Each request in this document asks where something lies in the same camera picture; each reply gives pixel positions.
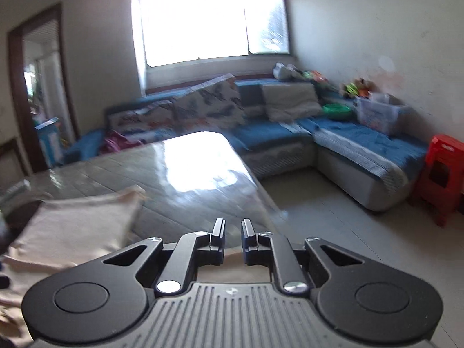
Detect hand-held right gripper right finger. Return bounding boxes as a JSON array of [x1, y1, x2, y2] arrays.
[[240, 218, 365, 295]]

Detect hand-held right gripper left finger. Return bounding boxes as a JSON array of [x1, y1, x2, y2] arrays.
[[103, 217, 227, 296]]

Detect cream sweatshirt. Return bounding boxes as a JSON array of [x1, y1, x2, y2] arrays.
[[0, 185, 271, 348]]

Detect butterfly print cushion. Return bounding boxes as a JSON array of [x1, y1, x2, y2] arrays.
[[105, 101, 178, 142], [172, 74, 249, 131]]

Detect pink cloth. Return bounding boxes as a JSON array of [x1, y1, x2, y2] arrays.
[[101, 130, 135, 155]]

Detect grey pillow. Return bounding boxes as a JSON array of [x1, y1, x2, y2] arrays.
[[261, 81, 323, 124]]

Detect blue corner sofa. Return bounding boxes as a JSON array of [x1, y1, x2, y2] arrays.
[[65, 76, 430, 213]]

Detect green plastic bowl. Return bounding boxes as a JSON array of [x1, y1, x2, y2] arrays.
[[322, 103, 353, 122]]

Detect colourful plastic toy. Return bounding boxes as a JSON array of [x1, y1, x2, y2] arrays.
[[302, 70, 327, 84]]

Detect clear plastic storage box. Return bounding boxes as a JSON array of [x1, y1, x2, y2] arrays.
[[353, 92, 410, 136]]

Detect brown stuffed toys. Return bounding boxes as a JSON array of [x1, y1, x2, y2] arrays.
[[341, 78, 376, 100]]

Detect blue and white box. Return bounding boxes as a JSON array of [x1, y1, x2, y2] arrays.
[[34, 117, 64, 169]]

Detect red plastic stool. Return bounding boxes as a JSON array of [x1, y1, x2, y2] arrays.
[[409, 134, 464, 227]]

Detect white remote control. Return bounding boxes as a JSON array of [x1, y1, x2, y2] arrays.
[[0, 180, 31, 204]]

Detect large window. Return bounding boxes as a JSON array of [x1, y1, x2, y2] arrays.
[[132, 0, 292, 68]]

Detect dark wooden door frame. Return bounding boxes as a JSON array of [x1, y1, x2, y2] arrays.
[[7, 3, 80, 149]]

